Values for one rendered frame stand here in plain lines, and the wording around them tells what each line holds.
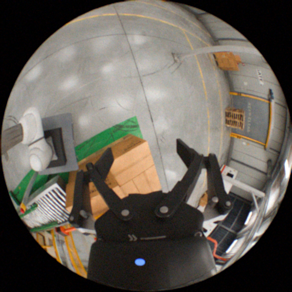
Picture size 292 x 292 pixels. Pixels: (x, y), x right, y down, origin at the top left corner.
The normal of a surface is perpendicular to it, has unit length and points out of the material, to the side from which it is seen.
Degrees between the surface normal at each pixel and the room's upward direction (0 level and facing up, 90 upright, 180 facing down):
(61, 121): 0
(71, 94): 0
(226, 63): 90
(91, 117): 0
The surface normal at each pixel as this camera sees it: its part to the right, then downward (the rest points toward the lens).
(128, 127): 0.55, 0.26
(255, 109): -0.78, 0.46
